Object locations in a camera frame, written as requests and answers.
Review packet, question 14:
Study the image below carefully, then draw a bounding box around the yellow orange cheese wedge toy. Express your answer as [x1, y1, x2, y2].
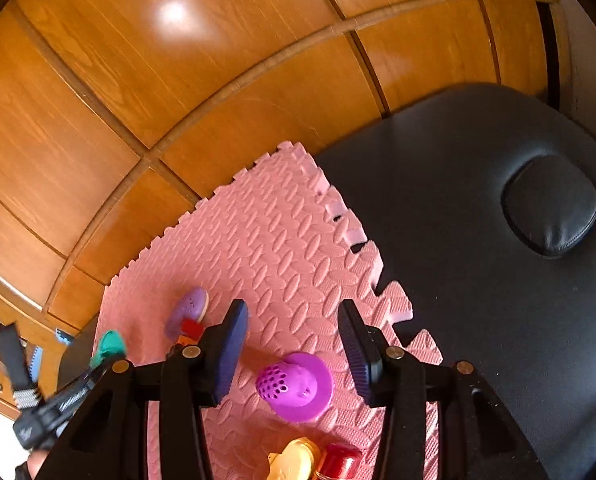
[266, 437, 321, 480]

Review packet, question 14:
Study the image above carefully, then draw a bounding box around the magenta perforated silicone cap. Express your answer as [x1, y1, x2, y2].
[255, 352, 334, 424]

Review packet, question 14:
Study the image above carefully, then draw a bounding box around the orange cube chain toy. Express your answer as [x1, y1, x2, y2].
[176, 335, 197, 347]

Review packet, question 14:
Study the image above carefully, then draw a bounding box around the lilac egg-shaped case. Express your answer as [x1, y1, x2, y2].
[164, 287, 209, 340]

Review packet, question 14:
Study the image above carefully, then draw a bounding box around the pink foam puzzle mat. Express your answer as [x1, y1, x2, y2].
[97, 142, 413, 479]

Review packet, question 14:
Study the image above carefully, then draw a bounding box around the teal plastic spool toy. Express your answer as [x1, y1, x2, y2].
[89, 330, 127, 368]

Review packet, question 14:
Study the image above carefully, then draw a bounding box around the person's left hand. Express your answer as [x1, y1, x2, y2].
[26, 450, 49, 479]

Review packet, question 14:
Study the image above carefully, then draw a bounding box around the red metallic capsule tube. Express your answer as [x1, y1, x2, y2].
[313, 442, 363, 480]

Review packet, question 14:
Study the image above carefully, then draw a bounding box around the red block toy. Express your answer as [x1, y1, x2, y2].
[179, 318, 205, 341]

